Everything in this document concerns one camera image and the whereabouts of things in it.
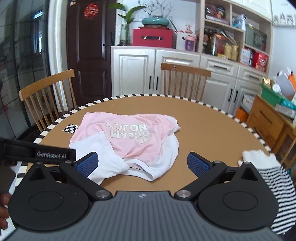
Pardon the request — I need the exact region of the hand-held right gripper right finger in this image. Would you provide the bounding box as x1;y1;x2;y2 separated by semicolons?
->
174;152;264;202

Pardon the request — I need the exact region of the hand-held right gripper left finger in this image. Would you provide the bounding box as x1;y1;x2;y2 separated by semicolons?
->
22;152;113;202

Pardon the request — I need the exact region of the pink and white t-shirt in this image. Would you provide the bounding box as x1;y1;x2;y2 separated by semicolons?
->
69;112;181;186

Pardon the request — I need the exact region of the person's left hand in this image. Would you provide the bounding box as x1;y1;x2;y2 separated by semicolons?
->
0;193;11;230

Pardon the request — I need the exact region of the checkered marker tag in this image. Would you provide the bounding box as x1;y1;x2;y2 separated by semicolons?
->
62;124;80;134

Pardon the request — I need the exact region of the wooden slat-back chair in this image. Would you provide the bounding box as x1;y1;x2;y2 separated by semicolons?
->
160;63;212;102
18;69;78;133

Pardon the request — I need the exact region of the wooden drawer unit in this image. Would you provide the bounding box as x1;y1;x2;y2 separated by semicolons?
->
246;95;296;164

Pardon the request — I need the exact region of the black framed glass partition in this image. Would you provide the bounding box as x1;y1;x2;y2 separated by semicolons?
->
0;0;50;140

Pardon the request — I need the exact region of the black and white striped garment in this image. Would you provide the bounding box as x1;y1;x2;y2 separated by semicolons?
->
237;149;296;233

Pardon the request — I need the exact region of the green plastic crate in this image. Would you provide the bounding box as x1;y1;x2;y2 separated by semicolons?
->
260;82;292;107

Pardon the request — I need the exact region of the dark brown wooden door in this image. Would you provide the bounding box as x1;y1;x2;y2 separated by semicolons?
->
67;0;117;105

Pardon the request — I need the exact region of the white sideboard cabinet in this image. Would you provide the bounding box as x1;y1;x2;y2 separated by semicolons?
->
110;0;275;116

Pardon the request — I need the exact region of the white paper bag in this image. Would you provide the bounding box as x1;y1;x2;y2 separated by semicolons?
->
276;69;296;96

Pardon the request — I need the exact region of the purple cup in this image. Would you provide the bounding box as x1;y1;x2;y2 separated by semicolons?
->
184;35;197;52

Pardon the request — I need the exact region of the red snack packet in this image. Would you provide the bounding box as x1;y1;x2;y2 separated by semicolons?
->
252;51;269;71

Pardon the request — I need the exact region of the red storage box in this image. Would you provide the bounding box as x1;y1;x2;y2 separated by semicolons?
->
132;28;174;49

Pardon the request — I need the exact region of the glass vase with green plant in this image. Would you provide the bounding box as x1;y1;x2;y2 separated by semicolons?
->
107;2;147;46

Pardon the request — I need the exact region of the grey green storage box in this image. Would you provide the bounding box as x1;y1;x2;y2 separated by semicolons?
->
245;23;268;52

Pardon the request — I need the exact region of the teal ceramic plant pot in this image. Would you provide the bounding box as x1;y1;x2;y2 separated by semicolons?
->
142;16;172;28

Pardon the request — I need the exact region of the white small appliance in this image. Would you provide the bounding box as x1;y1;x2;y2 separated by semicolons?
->
232;14;247;31

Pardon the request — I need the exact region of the red round door ornament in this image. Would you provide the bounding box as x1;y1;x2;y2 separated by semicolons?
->
83;3;100;20

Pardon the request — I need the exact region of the wall picture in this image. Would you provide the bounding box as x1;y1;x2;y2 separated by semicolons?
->
271;0;296;26

